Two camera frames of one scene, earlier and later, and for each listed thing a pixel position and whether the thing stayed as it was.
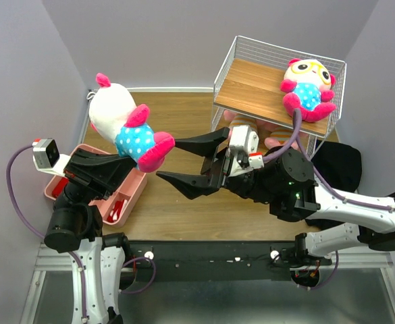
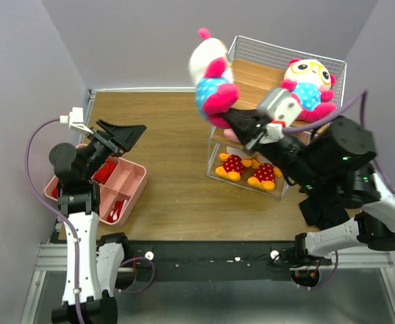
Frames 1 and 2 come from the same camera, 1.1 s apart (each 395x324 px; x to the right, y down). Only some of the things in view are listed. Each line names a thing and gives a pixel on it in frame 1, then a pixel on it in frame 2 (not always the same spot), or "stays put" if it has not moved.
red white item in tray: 117,210 stays put
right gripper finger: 206,145 -> 243,115
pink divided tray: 118,202 stays put
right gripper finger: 192,185 -> 242,121
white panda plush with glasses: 308,84 stays put
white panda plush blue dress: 114,115 -> 210,66
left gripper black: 98,173 -> 119,138
